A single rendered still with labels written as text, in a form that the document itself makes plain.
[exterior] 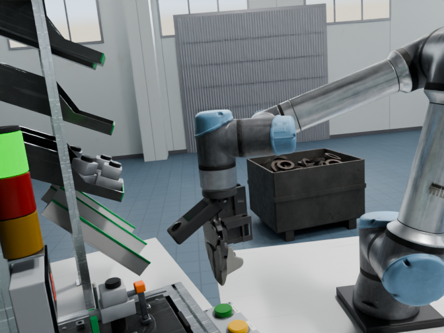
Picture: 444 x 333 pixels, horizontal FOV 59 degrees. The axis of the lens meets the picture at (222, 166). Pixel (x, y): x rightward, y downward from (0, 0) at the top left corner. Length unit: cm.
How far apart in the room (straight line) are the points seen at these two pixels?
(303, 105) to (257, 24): 768
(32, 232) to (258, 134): 42
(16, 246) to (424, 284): 69
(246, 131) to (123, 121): 782
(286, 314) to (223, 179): 45
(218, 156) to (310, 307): 52
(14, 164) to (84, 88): 813
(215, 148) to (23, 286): 40
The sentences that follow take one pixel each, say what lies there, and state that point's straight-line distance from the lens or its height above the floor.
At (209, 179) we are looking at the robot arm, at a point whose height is 126.
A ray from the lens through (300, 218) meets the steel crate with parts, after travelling 357.
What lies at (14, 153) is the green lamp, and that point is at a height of 139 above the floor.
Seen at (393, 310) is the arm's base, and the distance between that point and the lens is 102.
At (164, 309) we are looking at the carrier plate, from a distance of 92.
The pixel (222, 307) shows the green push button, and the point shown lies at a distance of 90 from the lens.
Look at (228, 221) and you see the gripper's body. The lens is 78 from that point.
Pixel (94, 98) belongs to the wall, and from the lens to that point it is 859.
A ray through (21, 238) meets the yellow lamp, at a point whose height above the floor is 128.
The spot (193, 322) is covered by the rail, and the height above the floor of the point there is 96.
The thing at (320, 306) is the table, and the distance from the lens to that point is 110.
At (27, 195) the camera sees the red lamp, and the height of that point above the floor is 133.
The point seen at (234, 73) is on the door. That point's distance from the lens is 838.
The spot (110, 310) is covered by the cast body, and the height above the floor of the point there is 105.
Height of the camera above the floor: 145
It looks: 12 degrees down
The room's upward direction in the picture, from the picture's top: 5 degrees counter-clockwise
